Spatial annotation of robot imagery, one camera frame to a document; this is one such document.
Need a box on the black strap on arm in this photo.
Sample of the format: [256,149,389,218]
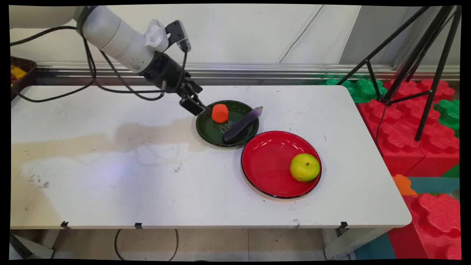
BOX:
[75,6,98,36]

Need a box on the black floor cable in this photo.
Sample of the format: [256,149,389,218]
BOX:
[114,229,179,262]

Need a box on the white table leg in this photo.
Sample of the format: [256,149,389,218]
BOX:
[10,230,61,259]
[323,227,391,260]

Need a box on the yellow-green toy apple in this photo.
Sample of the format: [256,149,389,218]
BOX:
[290,153,321,183]

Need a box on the large red foam block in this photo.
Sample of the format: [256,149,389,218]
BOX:
[357,78,460,177]

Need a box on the orange foam block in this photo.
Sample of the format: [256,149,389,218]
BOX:
[392,174,418,196]

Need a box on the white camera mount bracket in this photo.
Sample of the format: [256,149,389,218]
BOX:
[144,19,171,52]

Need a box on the teal foam mat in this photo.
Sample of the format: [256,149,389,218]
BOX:
[406,177,460,195]

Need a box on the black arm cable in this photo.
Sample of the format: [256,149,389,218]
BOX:
[10,26,97,103]

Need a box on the aluminium wall rail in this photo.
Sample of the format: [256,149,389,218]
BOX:
[35,62,460,82]

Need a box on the black tripod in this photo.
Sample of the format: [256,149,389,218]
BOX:
[336,6,462,142]

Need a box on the orange carrot piece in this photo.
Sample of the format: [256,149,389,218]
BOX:
[211,103,230,123]

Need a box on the yellow toy in basket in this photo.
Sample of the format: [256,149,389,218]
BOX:
[10,65,27,87]

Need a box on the dark brown wicker basket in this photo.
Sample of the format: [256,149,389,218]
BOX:
[10,56,38,101]

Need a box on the purple toy eggplant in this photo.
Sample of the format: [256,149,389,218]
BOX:
[222,106,264,144]

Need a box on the red plate with black rim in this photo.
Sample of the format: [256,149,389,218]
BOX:
[241,130,323,199]

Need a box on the black camera cable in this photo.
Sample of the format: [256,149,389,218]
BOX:
[83,35,189,102]

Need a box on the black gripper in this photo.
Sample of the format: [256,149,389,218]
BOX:
[139,52,212,116]

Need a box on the dark green plate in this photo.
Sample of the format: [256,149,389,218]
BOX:
[195,100,260,148]

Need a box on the thin black tripod cable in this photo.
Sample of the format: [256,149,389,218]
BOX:
[375,104,387,145]

